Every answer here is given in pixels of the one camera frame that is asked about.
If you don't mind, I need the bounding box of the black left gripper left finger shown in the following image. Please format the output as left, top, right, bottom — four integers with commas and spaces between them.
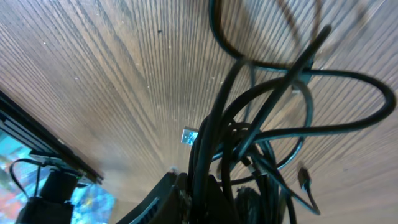
117, 172, 187, 224

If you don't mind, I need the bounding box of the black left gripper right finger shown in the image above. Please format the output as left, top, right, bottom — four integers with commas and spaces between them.
207, 175, 239, 224

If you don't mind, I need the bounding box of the thin black USB cable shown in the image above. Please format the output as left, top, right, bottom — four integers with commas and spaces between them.
217, 62, 322, 224

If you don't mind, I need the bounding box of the thick black USB cable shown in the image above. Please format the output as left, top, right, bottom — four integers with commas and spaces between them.
181, 0, 397, 224

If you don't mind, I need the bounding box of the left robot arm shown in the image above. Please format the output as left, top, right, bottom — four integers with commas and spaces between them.
16, 159, 239, 224

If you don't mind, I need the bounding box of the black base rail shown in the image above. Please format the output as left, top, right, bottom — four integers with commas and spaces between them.
1, 92, 104, 184

